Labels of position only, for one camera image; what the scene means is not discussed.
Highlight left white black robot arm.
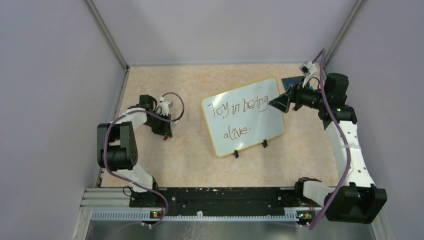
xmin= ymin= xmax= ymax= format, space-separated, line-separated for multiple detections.
xmin=97 ymin=95 xmax=173 ymax=207

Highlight yellow-framed whiteboard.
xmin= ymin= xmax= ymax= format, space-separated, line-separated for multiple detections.
xmin=200 ymin=76 xmax=286 ymax=158

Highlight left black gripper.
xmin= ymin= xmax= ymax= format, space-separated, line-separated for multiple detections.
xmin=143 ymin=112 xmax=173 ymax=138

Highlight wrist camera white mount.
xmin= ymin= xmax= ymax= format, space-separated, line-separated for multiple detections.
xmin=155 ymin=96 xmax=174 ymax=116
xmin=299 ymin=61 xmax=319 ymax=87

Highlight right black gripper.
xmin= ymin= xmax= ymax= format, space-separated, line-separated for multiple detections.
xmin=269 ymin=77 xmax=328 ymax=113

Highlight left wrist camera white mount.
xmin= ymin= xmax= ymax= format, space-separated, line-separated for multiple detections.
xmin=155 ymin=96 xmax=174 ymax=116

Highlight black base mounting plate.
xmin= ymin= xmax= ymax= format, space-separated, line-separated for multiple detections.
xmin=129 ymin=187 xmax=319 ymax=217

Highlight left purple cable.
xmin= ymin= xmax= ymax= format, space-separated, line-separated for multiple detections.
xmin=103 ymin=92 xmax=185 ymax=229

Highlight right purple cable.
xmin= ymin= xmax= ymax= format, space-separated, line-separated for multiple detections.
xmin=308 ymin=48 xmax=352 ymax=231

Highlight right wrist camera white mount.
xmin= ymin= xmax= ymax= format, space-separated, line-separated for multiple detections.
xmin=299 ymin=61 xmax=319 ymax=87

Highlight white cable duct strip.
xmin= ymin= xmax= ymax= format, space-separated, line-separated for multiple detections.
xmin=91 ymin=210 xmax=299 ymax=222

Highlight aluminium frame rail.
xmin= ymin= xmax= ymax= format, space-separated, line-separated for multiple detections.
xmin=72 ymin=180 xmax=390 ymax=240

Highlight purple cable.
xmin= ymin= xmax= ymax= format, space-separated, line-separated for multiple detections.
xmin=103 ymin=92 xmax=185 ymax=229
xmin=308 ymin=48 xmax=352 ymax=231

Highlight grey lego baseplate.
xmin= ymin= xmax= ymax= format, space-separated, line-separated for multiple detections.
xmin=281 ymin=76 xmax=305 ymax=91

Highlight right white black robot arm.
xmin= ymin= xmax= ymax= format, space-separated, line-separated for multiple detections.
xmin=268 ymin=73 xmax=388 ymax=224

